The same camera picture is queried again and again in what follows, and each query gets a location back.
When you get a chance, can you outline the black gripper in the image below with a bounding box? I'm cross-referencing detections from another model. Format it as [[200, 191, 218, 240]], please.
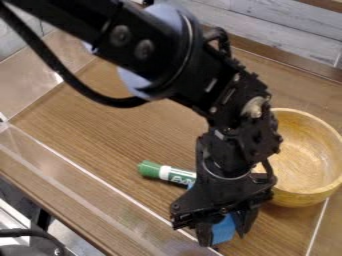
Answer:
[[170, 161, 277, 247]]

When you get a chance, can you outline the blue rectangular block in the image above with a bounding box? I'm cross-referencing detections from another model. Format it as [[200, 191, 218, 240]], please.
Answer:
[[186, 181, 240, 247]]

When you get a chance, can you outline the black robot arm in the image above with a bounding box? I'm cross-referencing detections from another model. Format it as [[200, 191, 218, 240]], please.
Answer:
[[0, 0, 284, 247]]

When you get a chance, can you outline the brown wooden bowl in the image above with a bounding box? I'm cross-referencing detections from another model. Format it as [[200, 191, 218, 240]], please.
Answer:
[[253, 107, 342, 208]]

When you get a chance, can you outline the green Expo marker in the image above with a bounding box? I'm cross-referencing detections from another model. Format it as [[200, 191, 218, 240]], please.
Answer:
[[138, 160, 197, 189]]

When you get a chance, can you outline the black table leg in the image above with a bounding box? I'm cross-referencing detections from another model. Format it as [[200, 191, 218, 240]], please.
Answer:
[[37, 209, 53, 231]]

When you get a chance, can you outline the clear acrylic tray wall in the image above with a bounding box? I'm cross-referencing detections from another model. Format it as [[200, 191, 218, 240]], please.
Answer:
[[0, 29, 332, 256]]

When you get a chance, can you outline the black cable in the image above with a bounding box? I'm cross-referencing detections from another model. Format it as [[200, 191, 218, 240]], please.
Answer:
[[0, 228, 66, 256]]

